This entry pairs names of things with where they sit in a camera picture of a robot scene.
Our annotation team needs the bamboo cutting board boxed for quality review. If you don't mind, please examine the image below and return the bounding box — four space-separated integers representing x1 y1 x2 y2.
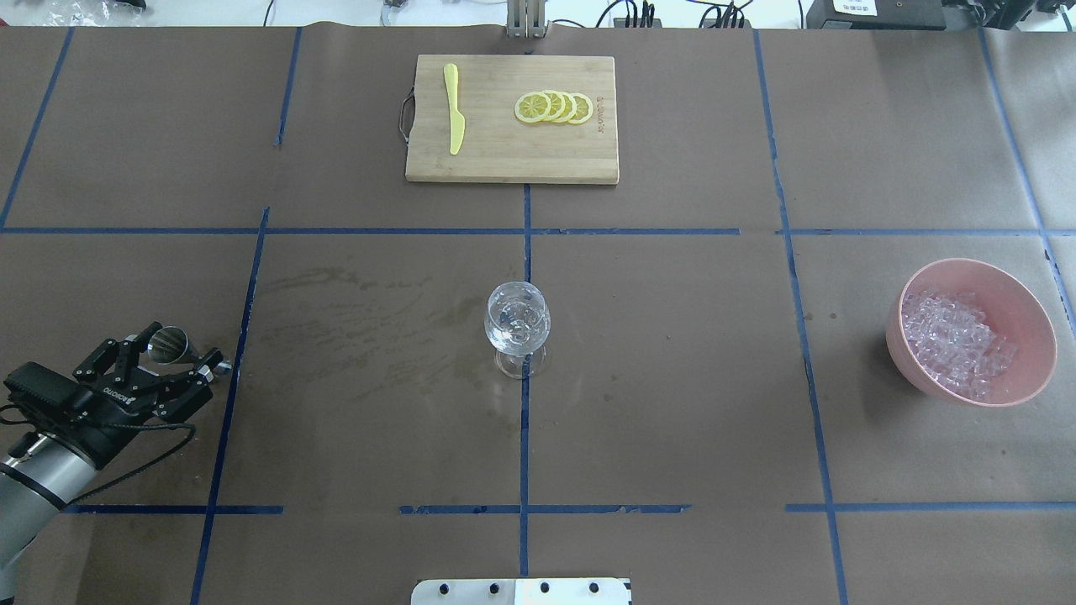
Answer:
406 54 621 187

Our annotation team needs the steel double jigger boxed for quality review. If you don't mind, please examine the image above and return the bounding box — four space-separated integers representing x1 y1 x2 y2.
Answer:
146 325 204 367

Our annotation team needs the yellow plastic knife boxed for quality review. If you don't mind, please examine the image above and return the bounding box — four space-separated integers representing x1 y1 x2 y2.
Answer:
443 62 467 155

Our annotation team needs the pink bowl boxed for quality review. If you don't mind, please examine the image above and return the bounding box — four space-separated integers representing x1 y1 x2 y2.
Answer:
884 258 1058 408

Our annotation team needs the aluminium frame post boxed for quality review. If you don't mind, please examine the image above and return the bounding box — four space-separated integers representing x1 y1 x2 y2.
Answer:
506 0 549 39

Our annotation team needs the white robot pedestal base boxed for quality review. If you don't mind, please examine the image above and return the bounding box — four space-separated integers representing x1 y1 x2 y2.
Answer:
410 576 633 604

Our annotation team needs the clear wine glass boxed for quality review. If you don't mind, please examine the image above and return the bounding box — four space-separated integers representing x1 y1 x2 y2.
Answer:
483 281 552 380

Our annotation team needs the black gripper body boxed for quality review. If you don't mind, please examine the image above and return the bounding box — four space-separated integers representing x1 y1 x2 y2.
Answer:
63 376 161 470

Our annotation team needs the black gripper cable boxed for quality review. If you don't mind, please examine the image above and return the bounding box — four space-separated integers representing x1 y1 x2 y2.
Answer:
0 403 198 509

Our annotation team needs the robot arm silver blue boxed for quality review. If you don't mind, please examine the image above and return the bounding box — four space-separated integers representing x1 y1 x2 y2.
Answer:
1 339 232 604

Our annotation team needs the clear plastic bag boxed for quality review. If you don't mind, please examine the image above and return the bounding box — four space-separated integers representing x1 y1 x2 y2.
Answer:
32 1 148 27

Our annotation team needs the black power box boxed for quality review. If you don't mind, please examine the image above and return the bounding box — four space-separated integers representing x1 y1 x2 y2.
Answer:
804 1 946 31

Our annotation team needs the clear ice cubes pile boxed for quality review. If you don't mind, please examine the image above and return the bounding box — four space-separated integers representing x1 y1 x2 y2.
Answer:
900 289 1019 403

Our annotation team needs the lemon slice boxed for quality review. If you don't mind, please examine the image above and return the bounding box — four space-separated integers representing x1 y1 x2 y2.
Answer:
552 92 578 124
541 92 560 122
514 92 553 124
567 92 594 125

